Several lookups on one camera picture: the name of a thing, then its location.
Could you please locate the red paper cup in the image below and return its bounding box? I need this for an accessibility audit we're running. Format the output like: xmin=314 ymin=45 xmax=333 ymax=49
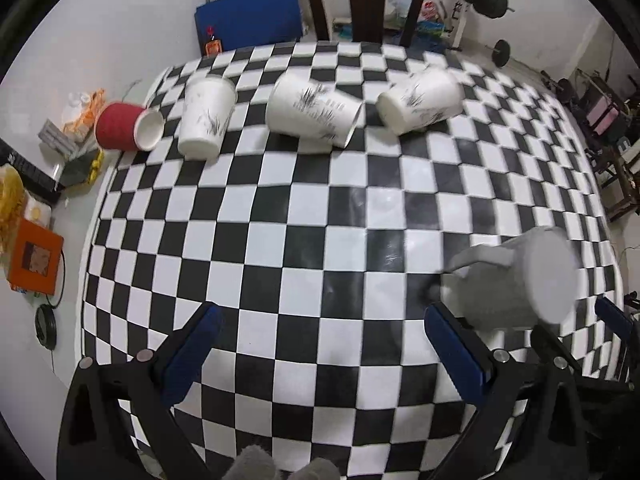
xmin=94 ymin=102 xmax=166 ymax=152

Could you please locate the orange snack bag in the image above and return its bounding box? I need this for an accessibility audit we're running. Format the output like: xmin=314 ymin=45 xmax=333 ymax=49
xmin=61 ymin=88 xmax=107 ymax=142

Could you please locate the grey mug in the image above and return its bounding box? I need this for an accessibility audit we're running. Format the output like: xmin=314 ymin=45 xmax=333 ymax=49
xmin=440 ymin=226 xmax=582 ymax=332

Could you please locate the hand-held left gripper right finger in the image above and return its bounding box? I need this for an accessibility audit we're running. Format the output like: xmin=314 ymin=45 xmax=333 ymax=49
xmin=423 ymin=302 xmax=592 ymax=480

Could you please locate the black dumbbell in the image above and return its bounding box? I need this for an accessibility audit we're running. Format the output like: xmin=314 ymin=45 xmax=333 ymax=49
xmin=486 ymin=39 xmax=512 ymax=69

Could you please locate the pink box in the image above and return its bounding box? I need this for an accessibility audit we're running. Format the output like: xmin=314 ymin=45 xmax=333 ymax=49
xmin=584 ymin=94 xmax=617 ymax=129

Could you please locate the white weight rack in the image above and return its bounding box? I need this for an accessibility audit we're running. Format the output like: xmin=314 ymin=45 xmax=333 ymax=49
xmin=450 ymin=0 xmax=482 ymax=52

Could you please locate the grey fuzzy cloth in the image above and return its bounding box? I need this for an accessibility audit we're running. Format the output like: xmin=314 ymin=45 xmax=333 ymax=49
xmin=222 ymin=444 xmax=279 ymax=480
xmin=289 ymin=456 xmax=342 ymax=480

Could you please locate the orange box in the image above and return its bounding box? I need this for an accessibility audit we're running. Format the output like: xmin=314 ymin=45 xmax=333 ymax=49
xmin=7 ymin=218 xmax=65 ymax=295

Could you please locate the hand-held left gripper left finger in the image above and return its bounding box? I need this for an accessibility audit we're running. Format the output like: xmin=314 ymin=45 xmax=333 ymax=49
xmin=57 ymin=303 xmax=224 ymax=480

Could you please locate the red white plastic bag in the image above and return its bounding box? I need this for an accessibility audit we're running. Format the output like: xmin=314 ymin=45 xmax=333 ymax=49
xmin=416 ymin=0 xmax=447 ymax=24

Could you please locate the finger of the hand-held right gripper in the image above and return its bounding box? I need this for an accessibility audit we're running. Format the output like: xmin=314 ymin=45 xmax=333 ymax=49
xmin=594 ymin=296 xmax=635 ymax=349
xmin=531 ymin=323 xmax=569 ymax=366

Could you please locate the black white checkered tablecloth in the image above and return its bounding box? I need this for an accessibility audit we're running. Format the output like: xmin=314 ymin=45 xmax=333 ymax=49
xmin=82 ymin=40 xmax=629 ymax=477

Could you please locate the blue folded mat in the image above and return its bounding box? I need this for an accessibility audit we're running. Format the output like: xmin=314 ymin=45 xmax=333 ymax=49
xmin=194 ymin=0 xmax=304 ymax=56

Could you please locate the yellow plastic bag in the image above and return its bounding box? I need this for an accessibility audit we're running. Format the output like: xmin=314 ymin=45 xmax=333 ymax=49
xmin=0 ymin=164 xmax=27 ymax=257

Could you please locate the black flat box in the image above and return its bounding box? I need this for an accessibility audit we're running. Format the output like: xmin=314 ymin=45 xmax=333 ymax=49
xmin=0 ymin=139 xmax=67 ymax=194

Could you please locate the dark wooden chair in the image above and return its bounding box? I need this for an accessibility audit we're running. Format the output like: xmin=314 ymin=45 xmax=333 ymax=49
xmin=299 ymin=0 xmax=431 ymax=47

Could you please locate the dark wooden stool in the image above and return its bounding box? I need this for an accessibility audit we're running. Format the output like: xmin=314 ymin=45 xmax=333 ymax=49
xmin=594 ymin=149 xmax=640 ymax=222

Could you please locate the white paper cup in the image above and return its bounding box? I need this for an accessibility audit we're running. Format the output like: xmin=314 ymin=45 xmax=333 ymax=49
xmin=264 ymin=70 xmax=364 ymax=150
xmin=177 ymin=75 xmax=238 ymax=161
xmin=375 ymin=67 xmax=465 ymax=136

